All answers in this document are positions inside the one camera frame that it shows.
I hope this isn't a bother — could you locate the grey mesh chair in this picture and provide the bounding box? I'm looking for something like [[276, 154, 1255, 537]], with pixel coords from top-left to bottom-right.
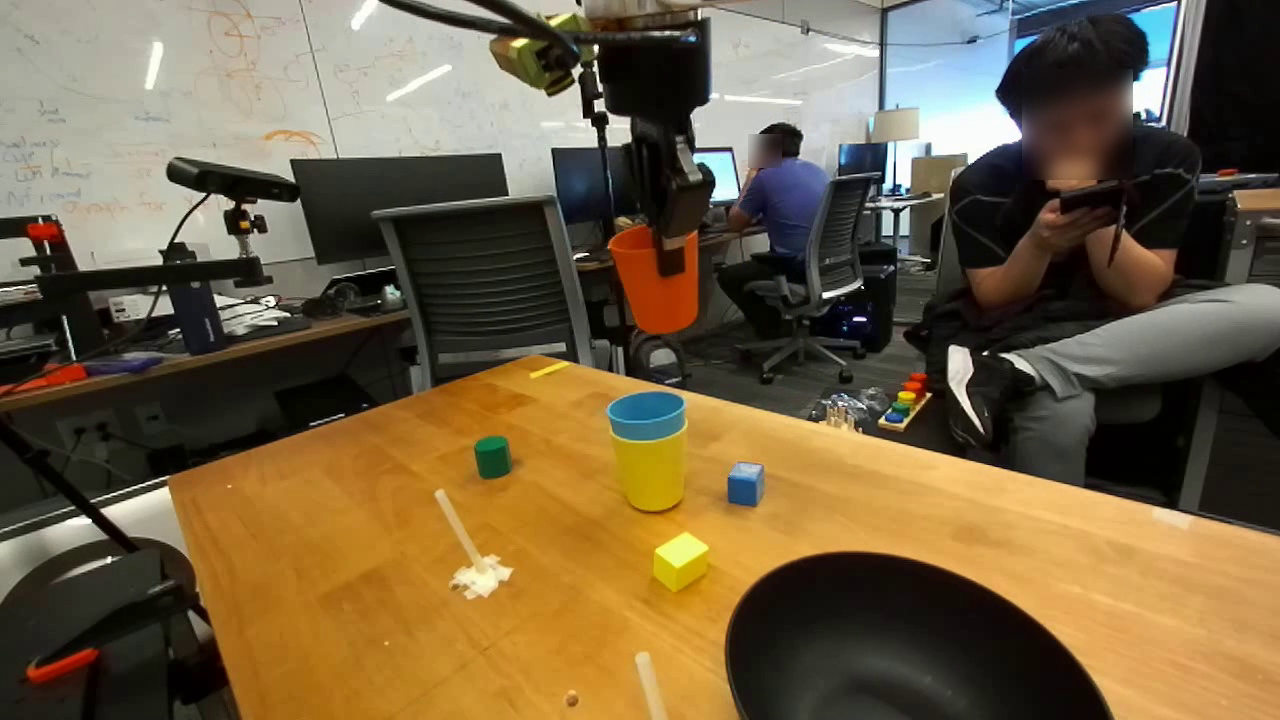
[[367, 191, 598, 397]]

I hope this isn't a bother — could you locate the white lamp shade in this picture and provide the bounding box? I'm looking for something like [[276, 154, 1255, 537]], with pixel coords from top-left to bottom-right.
[[872, 104, 923, 149]]

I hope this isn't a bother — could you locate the white cloth pile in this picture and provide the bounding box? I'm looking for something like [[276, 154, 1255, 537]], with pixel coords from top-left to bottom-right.
[[210, 290, 292, 339]]

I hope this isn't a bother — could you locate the blue plastic cup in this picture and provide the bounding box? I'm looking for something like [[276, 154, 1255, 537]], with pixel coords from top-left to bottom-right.
[[602, 386, 692, 448]]

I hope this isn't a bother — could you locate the black round base red handle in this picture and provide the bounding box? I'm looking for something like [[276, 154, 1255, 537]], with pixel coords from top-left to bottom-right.
[[0, 537, 234, 720]]

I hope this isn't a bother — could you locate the black diagonal rod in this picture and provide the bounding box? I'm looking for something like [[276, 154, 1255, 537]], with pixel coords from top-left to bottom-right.
[[0, 416, 134, 552]]

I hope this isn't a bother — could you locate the black frame with red knob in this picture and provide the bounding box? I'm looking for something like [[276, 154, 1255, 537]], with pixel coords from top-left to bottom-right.
[[0, 212, 271, 356]]

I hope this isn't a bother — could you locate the wooden side desk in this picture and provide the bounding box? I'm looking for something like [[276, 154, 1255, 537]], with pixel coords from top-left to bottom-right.
[[0, 309, 411, 416]]

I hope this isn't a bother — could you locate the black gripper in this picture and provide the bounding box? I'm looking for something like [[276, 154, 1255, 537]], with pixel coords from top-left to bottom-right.
[[595, 16, 717, 281]]

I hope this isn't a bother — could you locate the yellow-green wrist camera mount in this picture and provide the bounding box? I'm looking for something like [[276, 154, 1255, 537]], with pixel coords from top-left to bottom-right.
[[489, 11, 591, 98]]

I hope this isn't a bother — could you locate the seated person black shirt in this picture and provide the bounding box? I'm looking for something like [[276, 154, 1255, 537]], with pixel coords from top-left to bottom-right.
[[916, 11, 1280, 489]]

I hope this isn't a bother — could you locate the grey swivel office chair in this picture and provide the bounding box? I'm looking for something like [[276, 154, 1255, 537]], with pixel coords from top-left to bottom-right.
[[735, 166, 887, 386]]

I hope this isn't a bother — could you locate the blue block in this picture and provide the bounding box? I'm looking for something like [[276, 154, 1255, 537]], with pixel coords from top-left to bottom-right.
[[725, 459, 767, 512]]

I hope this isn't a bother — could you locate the black bowl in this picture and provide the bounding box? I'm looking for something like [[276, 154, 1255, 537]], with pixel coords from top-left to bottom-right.
[[725, 546, 1116, 720]]

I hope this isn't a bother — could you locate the colourful stacking toy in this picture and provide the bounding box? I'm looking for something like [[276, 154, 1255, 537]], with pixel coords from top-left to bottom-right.
[[872, 370, 934, 436]]

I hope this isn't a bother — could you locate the yellow block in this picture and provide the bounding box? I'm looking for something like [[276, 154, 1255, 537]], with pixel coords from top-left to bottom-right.
[[646, 527, 717, 595]]

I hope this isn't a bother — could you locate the yellow plastic cup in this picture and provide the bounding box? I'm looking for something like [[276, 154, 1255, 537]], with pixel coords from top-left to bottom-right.
[[608, 428, 692, 514]]

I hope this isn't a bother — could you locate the orange plastic cup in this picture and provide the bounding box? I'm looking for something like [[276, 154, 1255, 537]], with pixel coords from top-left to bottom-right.
[[608, 219, 705, 339]]

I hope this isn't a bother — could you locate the cardboard box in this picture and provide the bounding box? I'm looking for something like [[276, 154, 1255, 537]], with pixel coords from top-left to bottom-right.
[[909, 152, 973, 200]]

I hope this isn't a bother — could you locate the green block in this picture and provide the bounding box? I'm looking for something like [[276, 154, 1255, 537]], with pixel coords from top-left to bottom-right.
[[470, 433, 516, 485]]

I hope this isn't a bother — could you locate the black computer monitor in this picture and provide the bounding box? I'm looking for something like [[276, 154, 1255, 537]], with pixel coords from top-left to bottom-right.
[[289, 152, 512, 268], [547, 139, 637, 228]]

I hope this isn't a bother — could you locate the black waste bin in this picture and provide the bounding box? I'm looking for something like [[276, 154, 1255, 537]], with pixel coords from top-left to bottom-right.
[[854, 239, 899, 351]]

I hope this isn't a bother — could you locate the white tape wad with strip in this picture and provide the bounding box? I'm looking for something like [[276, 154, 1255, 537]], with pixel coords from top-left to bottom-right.
[[631, 649, 671, 720], [433, 485, 516, 605]]

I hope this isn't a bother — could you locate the black camera on stand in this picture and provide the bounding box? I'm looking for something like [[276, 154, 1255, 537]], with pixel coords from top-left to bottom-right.
[[165, 152, 305, 257]]

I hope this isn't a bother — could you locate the person in blue shirt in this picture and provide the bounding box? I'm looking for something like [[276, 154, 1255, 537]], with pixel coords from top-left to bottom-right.
[[713, 118, 831, 336]]

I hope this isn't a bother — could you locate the lit computer screen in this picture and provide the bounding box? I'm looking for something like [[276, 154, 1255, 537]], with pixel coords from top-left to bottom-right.
[[692, 144, 742, 207]]

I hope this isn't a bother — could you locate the black phone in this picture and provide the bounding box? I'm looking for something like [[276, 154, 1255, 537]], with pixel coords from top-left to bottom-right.
[[1056, 178, 1130, 215]]

